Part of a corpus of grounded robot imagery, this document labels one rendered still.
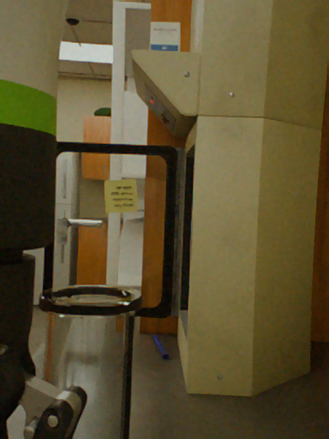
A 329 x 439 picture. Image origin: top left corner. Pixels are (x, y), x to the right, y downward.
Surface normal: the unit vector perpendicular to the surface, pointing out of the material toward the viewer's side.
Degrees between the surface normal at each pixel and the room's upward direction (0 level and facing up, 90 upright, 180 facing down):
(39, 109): 90
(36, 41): 95
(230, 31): 90
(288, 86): 90
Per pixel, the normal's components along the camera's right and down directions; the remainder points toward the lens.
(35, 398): -0.21, 0.04
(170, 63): 0.03, 0.05
